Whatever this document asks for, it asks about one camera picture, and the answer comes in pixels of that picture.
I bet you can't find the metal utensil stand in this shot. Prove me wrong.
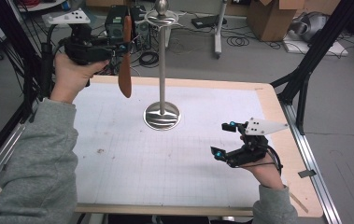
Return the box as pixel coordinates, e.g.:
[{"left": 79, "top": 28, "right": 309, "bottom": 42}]
[{"left": 142, "top": 0, "right": 182, "bottom": 132}]

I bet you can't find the black frame strut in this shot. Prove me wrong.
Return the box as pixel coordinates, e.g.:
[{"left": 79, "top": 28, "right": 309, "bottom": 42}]
[
  {"left": 271, "top": 0, "right": 354, "bottom": 135},
  {"left": 0, "top": 0, "right": 40, "bottom": 117}
]

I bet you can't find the silver grey bag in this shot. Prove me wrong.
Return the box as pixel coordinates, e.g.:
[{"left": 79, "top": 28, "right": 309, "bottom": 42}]
[{"left": 290, "top": 11, "right": 331, "bottom": 43}]

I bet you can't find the black frame post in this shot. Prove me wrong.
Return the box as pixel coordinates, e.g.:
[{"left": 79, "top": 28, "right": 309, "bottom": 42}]
[{"left": 40, "top": 41, "right": 55, "bottom": 98}]

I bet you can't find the flat black device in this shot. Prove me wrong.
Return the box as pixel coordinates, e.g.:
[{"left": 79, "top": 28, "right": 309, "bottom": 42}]
[{"left": 191, "top": 14, "right": 228, "bottom": 29}]

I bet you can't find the open cardboard box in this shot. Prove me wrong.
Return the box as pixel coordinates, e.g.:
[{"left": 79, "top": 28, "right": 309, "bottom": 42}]
[{"left": 247, "top": 0, "right": 342, "bottom": 43}]

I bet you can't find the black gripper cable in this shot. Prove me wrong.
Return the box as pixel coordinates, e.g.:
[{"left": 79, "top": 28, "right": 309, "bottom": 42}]
[{"left": 266, "top": 145, "right": 284, "bottom": 175}]

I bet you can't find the black tape piece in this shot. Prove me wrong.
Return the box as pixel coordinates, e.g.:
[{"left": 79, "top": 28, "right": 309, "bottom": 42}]
[{"left": 297, "top": 169, "right": 318, "bottom": 179}]

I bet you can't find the person's left hand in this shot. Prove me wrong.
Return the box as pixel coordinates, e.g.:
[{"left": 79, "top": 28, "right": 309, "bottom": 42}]
[{"left": 50, "top": 53, "right": 111, "bottom": 105}]

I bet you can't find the wooden spatula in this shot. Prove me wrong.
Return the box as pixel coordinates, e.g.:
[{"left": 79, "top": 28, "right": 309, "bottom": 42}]
[{"left": 117, "top": 14, "right": 134, "bottom": 99}]

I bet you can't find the coiled black cable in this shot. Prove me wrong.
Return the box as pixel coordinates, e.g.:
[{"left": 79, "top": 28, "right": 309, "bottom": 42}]
[
  {"left": 138, "top": 50, "right": 161, "bottom": 67},
  {"left": 226, "top": 35, "right": 251, "bottom": 48}
]

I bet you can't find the person's right hand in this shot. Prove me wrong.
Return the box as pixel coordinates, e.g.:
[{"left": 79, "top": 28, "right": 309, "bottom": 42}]
[{"left": 239, "top": 154, "right": 287, "bottom": 190}]

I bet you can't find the white grid mat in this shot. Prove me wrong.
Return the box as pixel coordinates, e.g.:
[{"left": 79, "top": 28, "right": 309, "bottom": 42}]
[{"left": 71, "top": 82, "right": 288, "bottom": 208}]

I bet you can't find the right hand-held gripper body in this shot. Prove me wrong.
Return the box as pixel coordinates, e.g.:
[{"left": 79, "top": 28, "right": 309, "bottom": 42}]
[{"left": 227, "top": 117, "right": 290, "bottom": 169}]

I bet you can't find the white floor stand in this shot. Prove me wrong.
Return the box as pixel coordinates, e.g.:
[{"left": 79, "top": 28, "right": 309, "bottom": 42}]
[{"left": 213, "top": 0, "right": 229, "bottom": 60}]

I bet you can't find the white floor board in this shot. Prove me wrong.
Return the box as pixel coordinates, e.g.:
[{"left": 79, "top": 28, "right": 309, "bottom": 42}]
[{"left": 281, "top": 33, "right": 350, "bottom": 58}]

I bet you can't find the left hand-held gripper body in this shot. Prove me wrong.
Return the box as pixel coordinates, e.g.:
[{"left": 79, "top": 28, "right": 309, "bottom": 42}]
[{"left": 42, "top": 8, "right": 118, "bottom": 66}]

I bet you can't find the black computer tower green label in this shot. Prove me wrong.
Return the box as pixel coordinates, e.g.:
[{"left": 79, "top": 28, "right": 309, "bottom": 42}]
[{"left": 104, "top": 5, "right": 128, "bottom": 45}]

